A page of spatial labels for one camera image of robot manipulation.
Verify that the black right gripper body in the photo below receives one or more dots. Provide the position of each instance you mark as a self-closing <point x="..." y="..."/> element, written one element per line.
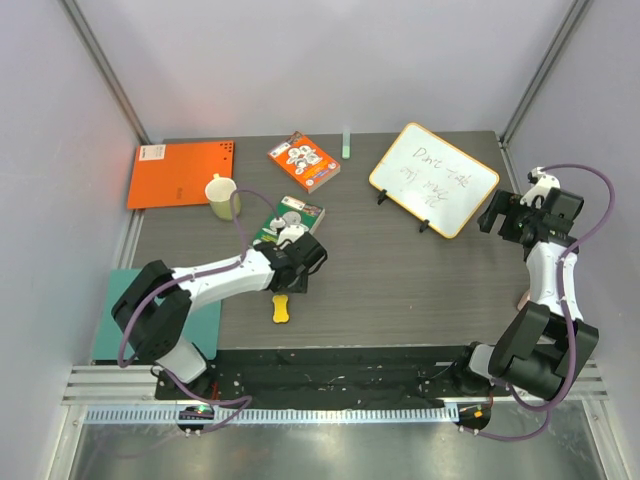
<point x="498" y="215"/>

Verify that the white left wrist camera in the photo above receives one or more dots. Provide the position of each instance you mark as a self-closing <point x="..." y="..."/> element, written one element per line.
<point x="291" y="233"/>

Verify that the green marker pen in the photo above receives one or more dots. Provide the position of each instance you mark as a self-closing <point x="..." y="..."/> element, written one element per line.
<point x="345" y="145"/>

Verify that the aluminium frame rail right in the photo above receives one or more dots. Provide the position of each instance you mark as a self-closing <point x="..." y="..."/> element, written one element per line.
<point x="560" y="40"/>

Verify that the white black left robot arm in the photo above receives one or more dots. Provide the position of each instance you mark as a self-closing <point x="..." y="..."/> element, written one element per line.
<point x="153" y="310"/>

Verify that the slotted cable duct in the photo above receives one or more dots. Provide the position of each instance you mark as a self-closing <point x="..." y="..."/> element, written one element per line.
<point x="194" y="414"/>

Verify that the yellow bone-shaped eraser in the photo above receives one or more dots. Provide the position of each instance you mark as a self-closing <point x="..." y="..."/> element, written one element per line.
<point x="280" y="309"/>

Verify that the wire whiteboard stand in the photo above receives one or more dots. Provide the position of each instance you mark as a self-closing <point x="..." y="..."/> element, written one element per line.
<point x="382" y="196"/>

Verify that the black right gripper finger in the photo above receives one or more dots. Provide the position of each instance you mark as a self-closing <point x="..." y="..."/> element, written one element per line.
<point x="487" y="220"/>
<point x="499" y="205"/>

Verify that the green paperback book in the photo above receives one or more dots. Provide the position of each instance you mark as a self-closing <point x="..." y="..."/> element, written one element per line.
<point x="290" y="212"/>

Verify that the aluminium frame rail left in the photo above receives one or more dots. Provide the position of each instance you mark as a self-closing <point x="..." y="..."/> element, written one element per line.
<point x="85" y="32"/>

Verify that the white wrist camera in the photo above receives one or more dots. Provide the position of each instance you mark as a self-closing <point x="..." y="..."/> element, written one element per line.
<point x="291" y="233"/>
<point x="541" y="185"/>

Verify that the orange paperback book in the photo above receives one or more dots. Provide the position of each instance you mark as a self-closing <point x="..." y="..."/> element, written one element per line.
<point x="304" y="161"/>

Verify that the teal board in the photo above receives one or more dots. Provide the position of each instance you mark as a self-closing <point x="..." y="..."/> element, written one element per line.
<point x="201" y="327"/>

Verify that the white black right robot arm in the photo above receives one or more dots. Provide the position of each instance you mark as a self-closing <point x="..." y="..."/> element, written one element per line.
<point x="547" y="343"/>

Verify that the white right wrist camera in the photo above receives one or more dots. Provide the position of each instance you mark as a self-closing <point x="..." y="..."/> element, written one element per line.
<point x="541" y="185"/>

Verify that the aluminium frame rail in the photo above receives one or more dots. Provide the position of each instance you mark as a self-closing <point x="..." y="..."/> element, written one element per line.
<point x="560" y="40"/>
<point x="85" y="32"/>

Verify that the yellow framed whiteboard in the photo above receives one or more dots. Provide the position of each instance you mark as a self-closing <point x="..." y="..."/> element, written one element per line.
<point x="433" y="180"/>

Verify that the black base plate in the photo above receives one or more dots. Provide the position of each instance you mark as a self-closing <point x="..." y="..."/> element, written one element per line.
<point x="335" y="379"/>

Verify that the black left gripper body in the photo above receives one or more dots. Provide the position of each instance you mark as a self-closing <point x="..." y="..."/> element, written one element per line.
<point x="280" y="289"/>

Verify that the cream paper cup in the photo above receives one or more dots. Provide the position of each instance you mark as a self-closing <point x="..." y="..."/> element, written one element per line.
<point x="218" y="193"/>

